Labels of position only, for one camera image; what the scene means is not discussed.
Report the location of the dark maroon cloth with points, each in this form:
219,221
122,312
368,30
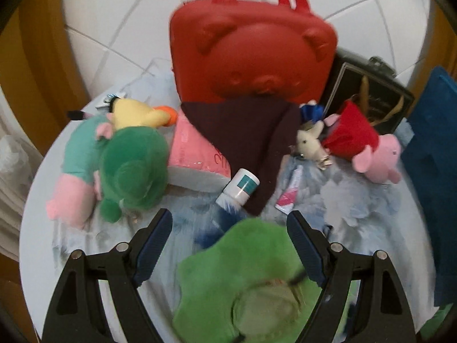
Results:
252,133

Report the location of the pink pig plush red dress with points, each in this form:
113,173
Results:
351,137

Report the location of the white teal-label bottle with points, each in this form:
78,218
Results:
238,191

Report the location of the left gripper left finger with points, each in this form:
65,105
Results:
76,312

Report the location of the white plastic bag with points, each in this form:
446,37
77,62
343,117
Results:
19,161

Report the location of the yellow duck plush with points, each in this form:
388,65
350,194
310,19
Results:
126,112

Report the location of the small beige mouse plush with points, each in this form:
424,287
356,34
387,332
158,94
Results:
308,145

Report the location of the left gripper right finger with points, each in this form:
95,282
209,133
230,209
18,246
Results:
366,289

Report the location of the pink white tube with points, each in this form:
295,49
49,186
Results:
285,202

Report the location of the blue plastic storage bin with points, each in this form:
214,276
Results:
430,161

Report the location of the pig plush teal shirt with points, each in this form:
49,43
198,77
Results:
78,187

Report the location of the dark green turtle plush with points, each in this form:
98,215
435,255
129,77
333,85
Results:
133,171

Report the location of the bright green plush cushion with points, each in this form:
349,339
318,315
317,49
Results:
248,287

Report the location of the red bear-face handbag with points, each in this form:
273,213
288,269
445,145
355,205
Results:
223,49

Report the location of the black picture frame box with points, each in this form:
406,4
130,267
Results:
370,84

